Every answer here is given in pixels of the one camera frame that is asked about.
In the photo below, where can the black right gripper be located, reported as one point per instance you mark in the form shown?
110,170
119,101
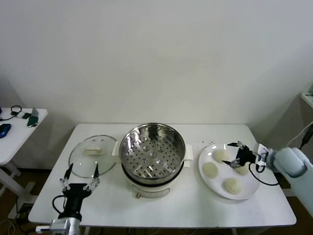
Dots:
245,156

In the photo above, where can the blue computer mouse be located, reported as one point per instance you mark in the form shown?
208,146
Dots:
5,130

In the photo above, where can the stainless steel steamer basket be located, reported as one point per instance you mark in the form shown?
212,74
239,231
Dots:
137,147

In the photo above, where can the white electric pot base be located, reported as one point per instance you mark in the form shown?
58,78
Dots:
149,189

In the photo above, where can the glass pot lid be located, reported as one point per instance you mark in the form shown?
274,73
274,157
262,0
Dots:
80,166

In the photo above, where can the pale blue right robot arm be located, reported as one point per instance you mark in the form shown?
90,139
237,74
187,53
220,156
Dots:
288,161

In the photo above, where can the white steamed baozi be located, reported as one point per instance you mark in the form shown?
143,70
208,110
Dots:
210,169
220,154
242,171
232,186

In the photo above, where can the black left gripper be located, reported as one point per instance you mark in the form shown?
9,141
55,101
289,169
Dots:
74,193

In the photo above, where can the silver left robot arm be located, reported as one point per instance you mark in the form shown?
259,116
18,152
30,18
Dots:
66,226

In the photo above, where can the white round plate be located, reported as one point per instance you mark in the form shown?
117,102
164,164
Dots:
220,180

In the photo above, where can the white wall shelf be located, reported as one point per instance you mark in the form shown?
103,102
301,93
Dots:
306,100

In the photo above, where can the white side table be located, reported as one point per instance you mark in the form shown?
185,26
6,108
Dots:
19,137

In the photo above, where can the green and grey gadget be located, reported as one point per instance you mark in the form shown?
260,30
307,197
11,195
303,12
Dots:
33,120

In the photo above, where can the white table leg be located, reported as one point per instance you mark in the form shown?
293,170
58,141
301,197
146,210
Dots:
233,231
86,231

